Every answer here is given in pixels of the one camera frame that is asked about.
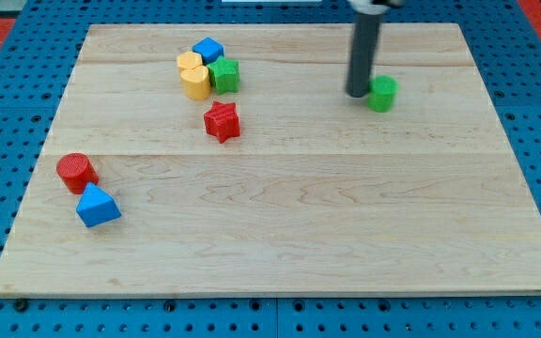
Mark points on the wooden board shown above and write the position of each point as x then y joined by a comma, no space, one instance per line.
319,196

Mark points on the green cylinder block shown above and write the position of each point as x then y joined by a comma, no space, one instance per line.
383,90

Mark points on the green star block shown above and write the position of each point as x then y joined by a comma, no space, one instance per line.
225,75

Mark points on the red star block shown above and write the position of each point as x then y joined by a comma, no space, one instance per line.
222,121

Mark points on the yellow heart block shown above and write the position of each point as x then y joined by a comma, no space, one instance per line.
196,82

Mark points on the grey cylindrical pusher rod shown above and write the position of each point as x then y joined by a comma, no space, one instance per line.
363,47

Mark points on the blue triangle block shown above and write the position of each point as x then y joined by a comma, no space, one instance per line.
96,206

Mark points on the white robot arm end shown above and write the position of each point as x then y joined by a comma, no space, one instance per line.
375,7

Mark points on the yellow hexagon block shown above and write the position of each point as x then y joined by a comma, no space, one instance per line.
189,60

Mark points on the red cylinder block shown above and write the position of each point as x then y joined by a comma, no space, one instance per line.
76,171

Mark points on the blue cube block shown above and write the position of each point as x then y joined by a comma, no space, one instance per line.
209,49

